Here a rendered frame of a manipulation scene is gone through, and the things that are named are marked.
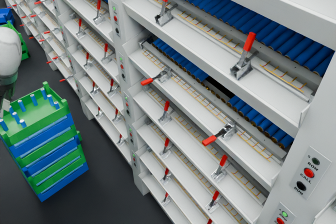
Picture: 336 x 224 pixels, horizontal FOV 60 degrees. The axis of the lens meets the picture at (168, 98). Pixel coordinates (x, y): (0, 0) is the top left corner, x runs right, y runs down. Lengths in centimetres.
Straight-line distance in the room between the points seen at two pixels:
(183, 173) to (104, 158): 85
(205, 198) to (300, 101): 59
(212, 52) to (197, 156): 38
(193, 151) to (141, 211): 79
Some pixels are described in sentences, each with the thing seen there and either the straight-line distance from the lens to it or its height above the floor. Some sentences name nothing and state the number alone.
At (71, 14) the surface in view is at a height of 78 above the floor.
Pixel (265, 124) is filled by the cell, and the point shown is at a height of 97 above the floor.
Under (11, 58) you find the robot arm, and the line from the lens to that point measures 108.
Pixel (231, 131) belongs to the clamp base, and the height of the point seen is 95.
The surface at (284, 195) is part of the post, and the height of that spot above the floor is 94.
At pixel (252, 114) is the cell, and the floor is 98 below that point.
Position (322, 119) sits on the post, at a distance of 50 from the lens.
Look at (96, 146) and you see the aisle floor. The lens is 194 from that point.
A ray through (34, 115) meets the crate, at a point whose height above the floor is 48.
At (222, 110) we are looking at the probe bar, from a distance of 74.
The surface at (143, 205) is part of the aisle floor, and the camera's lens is 167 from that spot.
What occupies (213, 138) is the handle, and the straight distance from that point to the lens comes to 69.
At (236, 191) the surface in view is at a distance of 87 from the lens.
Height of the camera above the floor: 148
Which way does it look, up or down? 43 degrees down
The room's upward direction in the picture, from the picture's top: straight up
